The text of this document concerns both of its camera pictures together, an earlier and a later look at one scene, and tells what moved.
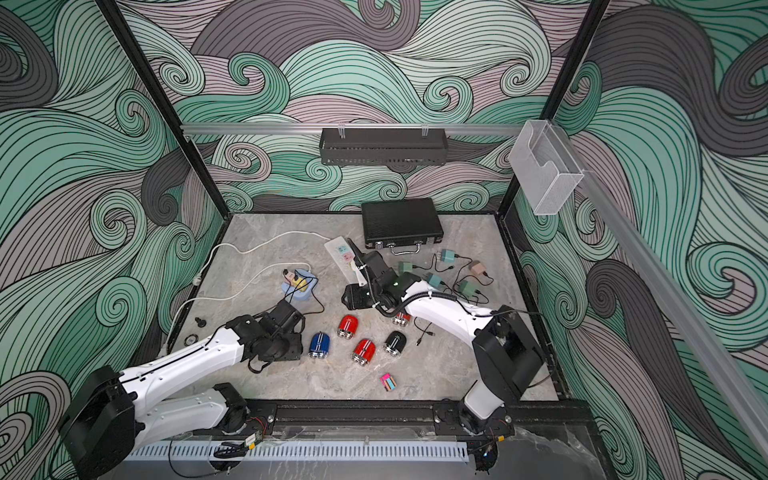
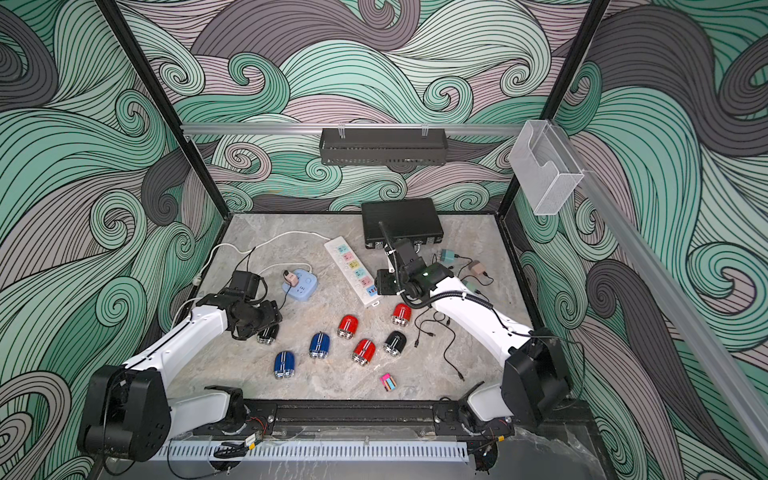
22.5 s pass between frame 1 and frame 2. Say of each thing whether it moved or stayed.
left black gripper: moved
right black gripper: moved
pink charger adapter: stayed
